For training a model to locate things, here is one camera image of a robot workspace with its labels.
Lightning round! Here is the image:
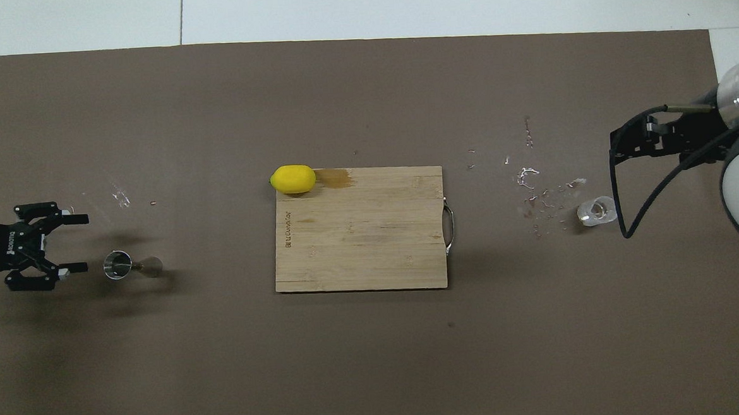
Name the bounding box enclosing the brown paper table mat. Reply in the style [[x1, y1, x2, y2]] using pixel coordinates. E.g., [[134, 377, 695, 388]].
[[0, 16, 739, 415]]

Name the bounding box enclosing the small clear glass cup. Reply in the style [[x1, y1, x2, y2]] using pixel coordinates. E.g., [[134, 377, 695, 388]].
[[575, 195, 621, 228]]

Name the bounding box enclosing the bamboo cutting board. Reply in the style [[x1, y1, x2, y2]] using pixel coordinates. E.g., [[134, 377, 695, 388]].
[[269, 162, 459, 298]]

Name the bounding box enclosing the steel double jigger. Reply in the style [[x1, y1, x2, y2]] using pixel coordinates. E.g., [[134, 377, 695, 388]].
[[102, 248, 164, 282]]

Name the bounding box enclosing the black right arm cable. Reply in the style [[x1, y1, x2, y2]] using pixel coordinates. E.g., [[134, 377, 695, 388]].
[[605, 100, 739, 240]]

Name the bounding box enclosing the yellow lemon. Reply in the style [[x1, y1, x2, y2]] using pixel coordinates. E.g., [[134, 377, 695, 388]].
[[269, 164, 318, 196]]

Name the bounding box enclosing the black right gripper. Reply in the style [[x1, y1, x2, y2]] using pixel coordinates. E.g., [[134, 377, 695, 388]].
[[609, 109, 738, 169]]

